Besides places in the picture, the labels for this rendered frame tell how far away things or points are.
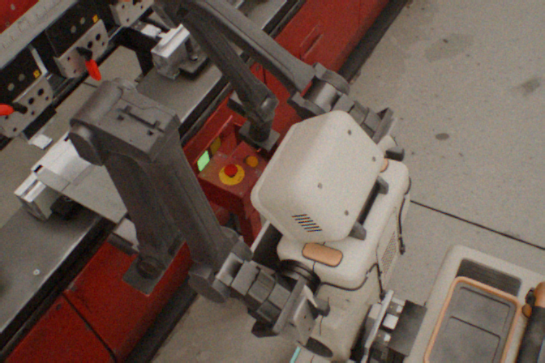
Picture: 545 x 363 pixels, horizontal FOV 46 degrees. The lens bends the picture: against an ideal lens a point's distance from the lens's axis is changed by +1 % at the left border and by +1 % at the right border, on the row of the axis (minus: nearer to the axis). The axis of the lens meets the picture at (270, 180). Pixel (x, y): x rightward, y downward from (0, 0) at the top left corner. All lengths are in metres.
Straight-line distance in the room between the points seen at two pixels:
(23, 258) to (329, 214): 0.91
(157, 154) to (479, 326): 0.87
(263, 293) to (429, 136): 1.89
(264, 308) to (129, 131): 0.43
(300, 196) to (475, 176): 1.82
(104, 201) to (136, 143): 0.74
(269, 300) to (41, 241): 0.79
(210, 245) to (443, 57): 2.35
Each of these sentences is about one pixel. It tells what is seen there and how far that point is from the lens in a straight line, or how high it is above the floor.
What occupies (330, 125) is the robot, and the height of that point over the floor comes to 1.39.
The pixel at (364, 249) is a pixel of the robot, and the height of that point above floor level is 1.24.
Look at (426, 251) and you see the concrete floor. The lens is 2.57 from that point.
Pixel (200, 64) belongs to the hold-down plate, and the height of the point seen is 0.90.
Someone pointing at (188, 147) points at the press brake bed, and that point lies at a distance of 1.92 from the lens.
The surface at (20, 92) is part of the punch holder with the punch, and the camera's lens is 1.50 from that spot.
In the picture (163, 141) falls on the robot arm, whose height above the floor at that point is 1.59.
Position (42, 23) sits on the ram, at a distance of 1.48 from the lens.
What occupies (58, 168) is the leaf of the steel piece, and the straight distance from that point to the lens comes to 1.67.
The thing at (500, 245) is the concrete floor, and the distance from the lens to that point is 2.64.
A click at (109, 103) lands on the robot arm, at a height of 1.62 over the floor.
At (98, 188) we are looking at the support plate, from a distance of 1.60.
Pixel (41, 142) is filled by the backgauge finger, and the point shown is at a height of 1.00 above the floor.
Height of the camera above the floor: 2.24
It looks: 55 degrees down
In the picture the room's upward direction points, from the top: 8 degrees counter-clockwise
